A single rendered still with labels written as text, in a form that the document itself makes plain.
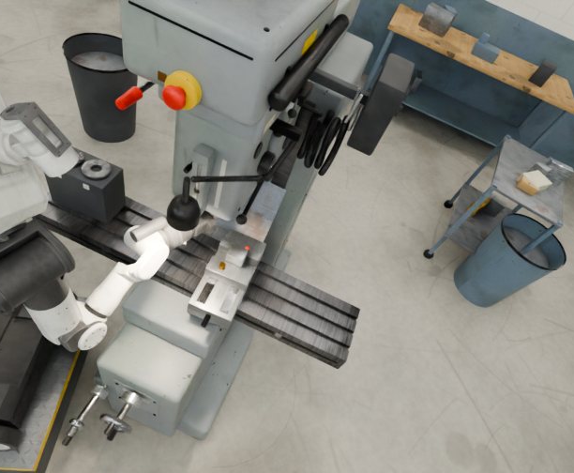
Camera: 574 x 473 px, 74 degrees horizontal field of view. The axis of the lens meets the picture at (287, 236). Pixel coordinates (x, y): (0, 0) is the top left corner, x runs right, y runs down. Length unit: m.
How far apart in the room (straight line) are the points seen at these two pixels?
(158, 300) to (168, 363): 0.22
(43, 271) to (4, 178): 0.18
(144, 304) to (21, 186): 0.70
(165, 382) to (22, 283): 0.74
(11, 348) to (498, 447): 2.59
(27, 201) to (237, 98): 0.45
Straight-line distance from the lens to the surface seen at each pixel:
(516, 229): 3.29
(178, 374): 1.46
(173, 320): 1.40
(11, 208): 0.84
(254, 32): 0.62
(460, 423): 2.78
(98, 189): 1.40
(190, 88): 0.67
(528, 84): 4.60
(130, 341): 1.51
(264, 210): 1.56
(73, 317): 1.01
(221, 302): 1.27
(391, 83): 1.05
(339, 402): 2.40
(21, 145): 0.81
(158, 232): 1.10
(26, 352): 1.73
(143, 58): 0.73
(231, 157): 0.91
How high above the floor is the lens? 2.14
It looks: 49 degrees down
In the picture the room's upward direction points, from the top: 24 degrees clockwise
